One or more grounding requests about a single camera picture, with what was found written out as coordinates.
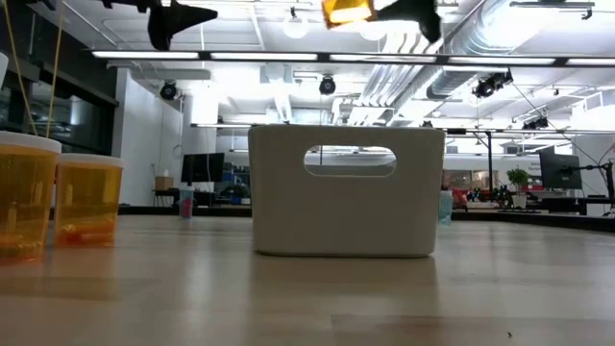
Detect grey-white plastic handle bin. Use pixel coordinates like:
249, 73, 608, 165
247, 123, 447, 259

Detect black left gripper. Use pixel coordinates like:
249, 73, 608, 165
100, 0, 219, 52

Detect clear pill bottle teal tint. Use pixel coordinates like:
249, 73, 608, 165
437, 190, 455, 227

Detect dark office desk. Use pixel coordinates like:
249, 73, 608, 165
528, 194, 615, 217

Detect black computer monitor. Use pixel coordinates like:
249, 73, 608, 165
181, 152, 226, 185

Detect white globe pendant lamp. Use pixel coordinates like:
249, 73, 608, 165
283, 7, 310, 40

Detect clear pill bottle pink pills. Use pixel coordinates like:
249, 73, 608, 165
177, 185, 196, 221

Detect black monitor on arm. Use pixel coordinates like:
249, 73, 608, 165
537, 146, 584, 191

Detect black background stand post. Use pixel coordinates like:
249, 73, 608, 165
444, 127, 496, 193

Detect silver ventilation duct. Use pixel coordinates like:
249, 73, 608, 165
425, 0, 534, 101

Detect amber pill bottle white cap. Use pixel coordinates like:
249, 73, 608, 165
320, 0, 380, 31
0, 131, 62, 264
54, 152, 125, 249

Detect thin yellow cord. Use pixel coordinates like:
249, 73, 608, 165
2, 0, 39, 137
44, 7, 65, 139

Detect green office plant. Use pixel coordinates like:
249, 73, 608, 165
506, 167, 531, 190

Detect black beam with light strips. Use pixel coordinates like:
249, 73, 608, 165
89, 49, 615, 68

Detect black aluminium table frame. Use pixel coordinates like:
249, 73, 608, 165
47, 205, 615, 235

